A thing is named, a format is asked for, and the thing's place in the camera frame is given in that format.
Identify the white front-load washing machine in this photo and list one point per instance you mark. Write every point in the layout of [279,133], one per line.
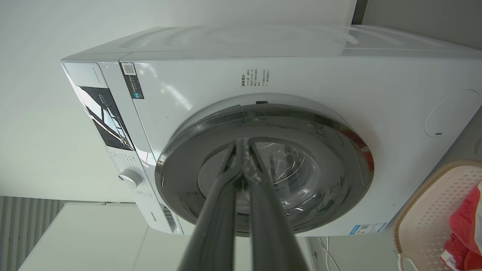
[263,75]

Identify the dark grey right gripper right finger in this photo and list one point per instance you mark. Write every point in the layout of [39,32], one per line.
[273,229]

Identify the white washing machine control knob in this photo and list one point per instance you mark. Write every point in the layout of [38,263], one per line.
[130,177]

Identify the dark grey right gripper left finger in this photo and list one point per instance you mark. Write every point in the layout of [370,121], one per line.
[214,222]

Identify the red clothing item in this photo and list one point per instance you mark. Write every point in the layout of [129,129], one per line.
[465,229]

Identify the beige perforated laundry basket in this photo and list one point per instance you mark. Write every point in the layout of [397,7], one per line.
[425,222]

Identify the round grey washing machine door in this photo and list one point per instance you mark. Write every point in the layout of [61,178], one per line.
[324,158]

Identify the white cabinet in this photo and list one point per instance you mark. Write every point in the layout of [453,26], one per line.
[94,241]

